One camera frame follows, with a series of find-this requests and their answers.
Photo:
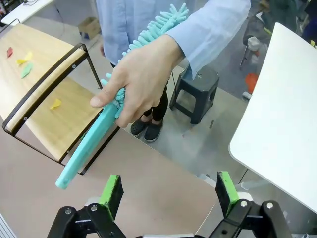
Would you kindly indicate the brown cardboard box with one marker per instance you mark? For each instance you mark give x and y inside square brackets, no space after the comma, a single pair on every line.
[90,26]

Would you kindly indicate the yellow paper scrap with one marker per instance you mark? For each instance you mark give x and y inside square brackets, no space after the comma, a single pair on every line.
[55,104]
[23,60]

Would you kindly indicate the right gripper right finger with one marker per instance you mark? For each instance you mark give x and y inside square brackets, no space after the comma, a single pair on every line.
[229,193]

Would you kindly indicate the small white side table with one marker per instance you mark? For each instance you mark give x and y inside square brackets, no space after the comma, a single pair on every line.
[22,12]

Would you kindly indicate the large white side table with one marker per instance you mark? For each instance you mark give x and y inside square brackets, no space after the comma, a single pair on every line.
[280,111]

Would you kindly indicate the two-tier wooden metal shelf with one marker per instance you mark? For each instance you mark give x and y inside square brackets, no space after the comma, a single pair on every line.
[44,44]

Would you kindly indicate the black clog shoe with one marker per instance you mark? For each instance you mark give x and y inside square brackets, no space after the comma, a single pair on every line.
[138,127]
[153,131]

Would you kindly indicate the red paper scrap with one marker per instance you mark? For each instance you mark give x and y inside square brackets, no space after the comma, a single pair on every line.
[10,51]

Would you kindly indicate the black plastic stool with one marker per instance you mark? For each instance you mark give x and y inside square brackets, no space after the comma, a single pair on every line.
[205,79]

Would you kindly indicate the green paper scrap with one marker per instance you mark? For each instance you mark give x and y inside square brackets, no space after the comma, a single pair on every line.
[26,70]

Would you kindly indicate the chair with dark jacket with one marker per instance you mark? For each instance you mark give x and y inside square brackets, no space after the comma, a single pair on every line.
[257,27]

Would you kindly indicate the teal chenille duster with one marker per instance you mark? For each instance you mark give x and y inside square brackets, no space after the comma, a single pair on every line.
[81,153]

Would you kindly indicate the person in light blue shirt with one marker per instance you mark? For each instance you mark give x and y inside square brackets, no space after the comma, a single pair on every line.
[119,29]

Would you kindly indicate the person's left forearm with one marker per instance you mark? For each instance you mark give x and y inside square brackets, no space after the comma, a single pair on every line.
[210,29]

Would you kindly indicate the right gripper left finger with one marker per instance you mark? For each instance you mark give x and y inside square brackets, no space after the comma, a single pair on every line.
[112,193]

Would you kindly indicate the person's right hand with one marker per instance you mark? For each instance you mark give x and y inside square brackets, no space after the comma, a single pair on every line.
[101,50]

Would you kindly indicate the person's left hand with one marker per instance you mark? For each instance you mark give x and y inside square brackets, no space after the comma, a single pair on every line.
[146,74]

